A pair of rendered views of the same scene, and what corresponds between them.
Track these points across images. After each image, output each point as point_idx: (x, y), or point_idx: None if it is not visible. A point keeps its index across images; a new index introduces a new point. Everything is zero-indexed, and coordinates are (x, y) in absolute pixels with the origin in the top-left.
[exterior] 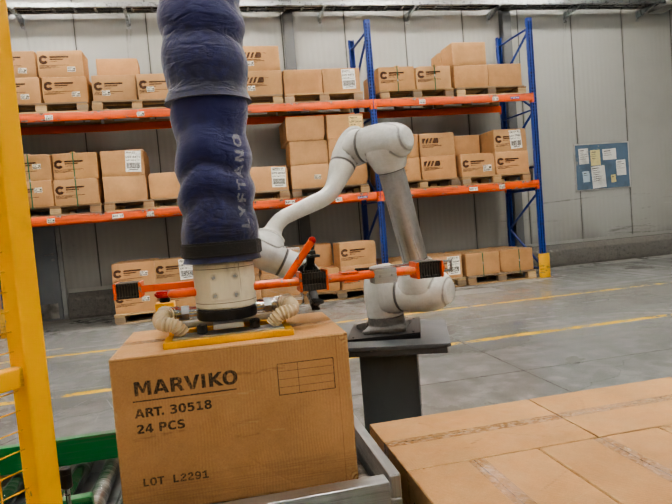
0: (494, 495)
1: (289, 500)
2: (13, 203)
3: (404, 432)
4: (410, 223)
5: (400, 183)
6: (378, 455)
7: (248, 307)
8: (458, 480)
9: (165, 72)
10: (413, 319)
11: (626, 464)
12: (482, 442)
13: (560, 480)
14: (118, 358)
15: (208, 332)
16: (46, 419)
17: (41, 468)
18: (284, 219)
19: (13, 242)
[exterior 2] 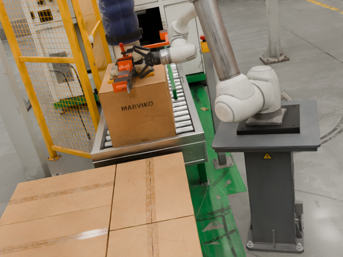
0: (77, 185)
1: (95, 135)
2: (61, 14)
3: (162, 162)
4: (208, 47)
5: (196, 13)
6: (111, 148)
7: None
8: (97, 177)
9: None
10: (289, 125)
11: (71, 230)
12: (131, 186)
13: (74, 205)
14: (108, 64)
15: None
16: (80, 74)
17: (82, 85)
18: (180, 19)
19: (64, 25)
